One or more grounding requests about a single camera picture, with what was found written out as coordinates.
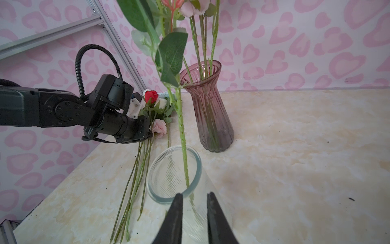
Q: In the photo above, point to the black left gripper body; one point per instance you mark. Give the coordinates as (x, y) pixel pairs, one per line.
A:
(110, 102)

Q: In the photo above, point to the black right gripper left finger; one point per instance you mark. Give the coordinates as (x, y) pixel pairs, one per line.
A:
(170, 231)

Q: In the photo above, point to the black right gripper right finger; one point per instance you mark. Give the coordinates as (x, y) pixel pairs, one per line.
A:
(219, 230)

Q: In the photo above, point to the clear frosted glass vase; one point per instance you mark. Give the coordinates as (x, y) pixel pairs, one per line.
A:
(168, 177)

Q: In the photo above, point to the pale pink carnation spray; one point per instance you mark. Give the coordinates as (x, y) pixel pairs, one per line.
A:
(166, 45)

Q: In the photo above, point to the pink ribbed glass vase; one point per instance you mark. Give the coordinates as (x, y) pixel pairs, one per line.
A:
(214, 126)

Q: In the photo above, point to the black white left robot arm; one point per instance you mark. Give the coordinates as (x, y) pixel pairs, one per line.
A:
(45, 108)

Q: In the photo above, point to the red rose in bunch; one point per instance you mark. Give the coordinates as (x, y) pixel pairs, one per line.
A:
(150, 97)

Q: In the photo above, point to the white artificial rose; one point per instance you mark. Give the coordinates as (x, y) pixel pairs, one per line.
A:
(161, 103)

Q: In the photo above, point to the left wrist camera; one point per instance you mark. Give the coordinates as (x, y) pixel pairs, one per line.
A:
(137, 103)

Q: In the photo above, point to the aluminium frame left post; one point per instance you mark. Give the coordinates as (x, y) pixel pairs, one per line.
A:
(97, 8)

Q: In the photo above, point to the aluminium frame left diagonal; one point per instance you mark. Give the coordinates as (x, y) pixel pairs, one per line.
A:
(27, 43)

